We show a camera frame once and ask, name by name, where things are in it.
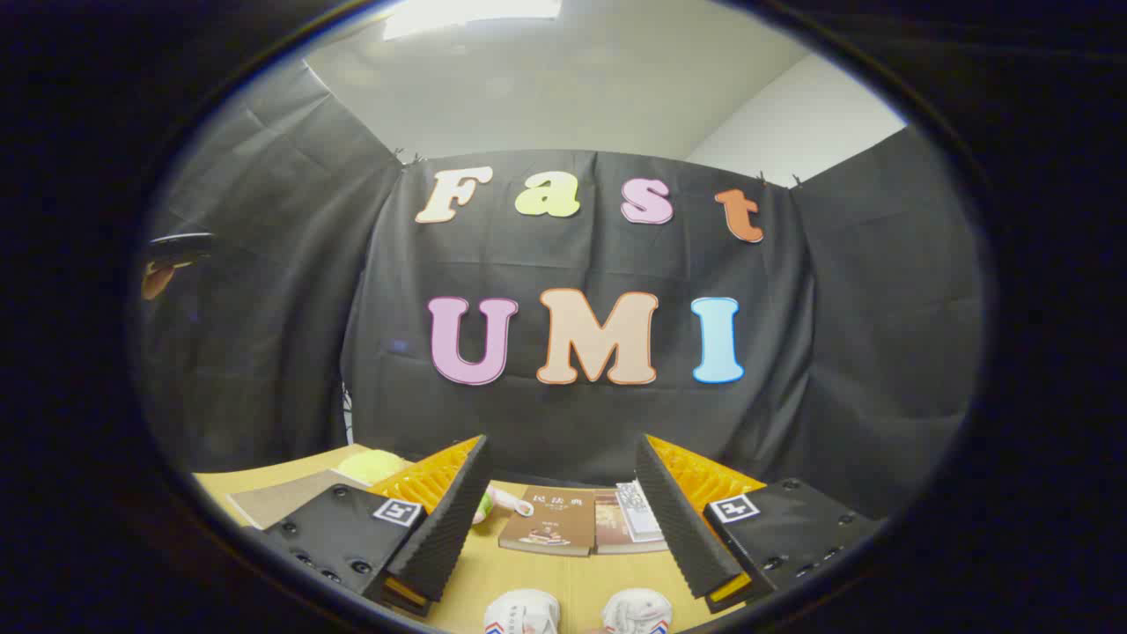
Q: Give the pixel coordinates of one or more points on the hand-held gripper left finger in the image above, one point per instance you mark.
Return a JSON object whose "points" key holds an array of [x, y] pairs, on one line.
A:
{"points": [[449, 519]]}

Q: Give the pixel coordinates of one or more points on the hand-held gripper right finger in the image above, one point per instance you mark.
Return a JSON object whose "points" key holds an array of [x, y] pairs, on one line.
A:
{"points": [[678, 519]]}

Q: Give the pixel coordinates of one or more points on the white sneaker shoe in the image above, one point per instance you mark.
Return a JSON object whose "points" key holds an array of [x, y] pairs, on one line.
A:
{"points": [[637, 612], [521, 612]]}

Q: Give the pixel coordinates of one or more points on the beige fabric storage box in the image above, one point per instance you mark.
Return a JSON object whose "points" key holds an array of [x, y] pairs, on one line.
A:
{"points": [[282, 499]]}

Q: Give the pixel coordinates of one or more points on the white patterned cover book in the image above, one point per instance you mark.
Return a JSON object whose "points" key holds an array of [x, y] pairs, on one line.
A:
{"points": [[636, 511]]}

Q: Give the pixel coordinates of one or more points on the pink and green plush toy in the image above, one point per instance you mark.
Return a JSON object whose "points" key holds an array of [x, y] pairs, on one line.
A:
{"points": [[502, 504]]}

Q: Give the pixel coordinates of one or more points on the dark brown book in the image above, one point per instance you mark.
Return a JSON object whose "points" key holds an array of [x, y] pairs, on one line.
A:
{"points": [[612, 528]]}

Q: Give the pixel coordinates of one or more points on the yellow round plush toy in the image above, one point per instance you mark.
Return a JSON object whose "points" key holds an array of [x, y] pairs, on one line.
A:
{"points": [[374, 465]]}

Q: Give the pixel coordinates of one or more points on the brown cover book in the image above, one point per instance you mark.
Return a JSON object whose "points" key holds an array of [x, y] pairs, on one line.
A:
{"points": [[550, 524]]}

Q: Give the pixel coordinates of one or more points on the black backdrop cloth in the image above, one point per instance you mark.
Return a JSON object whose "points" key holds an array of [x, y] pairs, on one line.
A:
{"points": [[528, 414]]}

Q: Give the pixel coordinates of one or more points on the white black patterned strip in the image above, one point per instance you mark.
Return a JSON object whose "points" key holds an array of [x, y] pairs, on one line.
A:
{"points": [[348, 414]]}

